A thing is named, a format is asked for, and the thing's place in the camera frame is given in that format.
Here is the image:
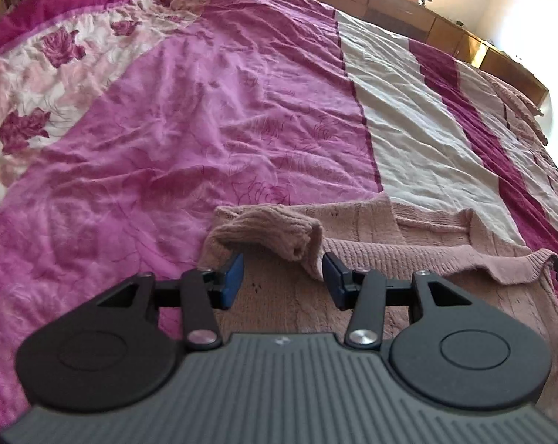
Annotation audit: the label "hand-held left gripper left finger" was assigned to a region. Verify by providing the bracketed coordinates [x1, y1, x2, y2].
[96, 255, 246, 351]

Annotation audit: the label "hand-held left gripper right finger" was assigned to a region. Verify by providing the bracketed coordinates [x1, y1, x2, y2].
[322, 252, 472, 350]

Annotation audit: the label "pink knitted sweater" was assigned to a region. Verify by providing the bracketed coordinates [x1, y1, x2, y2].
[198, 193, 558, 426]

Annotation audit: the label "magenta floral bedsheet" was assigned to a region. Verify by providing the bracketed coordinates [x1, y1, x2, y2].
[0, 0, 558, 431]

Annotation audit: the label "pink knitted cloth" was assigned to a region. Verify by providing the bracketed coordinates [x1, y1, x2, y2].
[478, 68, 551, 145]

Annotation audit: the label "wooden bed surround cabinets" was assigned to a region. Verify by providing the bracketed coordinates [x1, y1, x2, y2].
[0, 0, 550, 108]

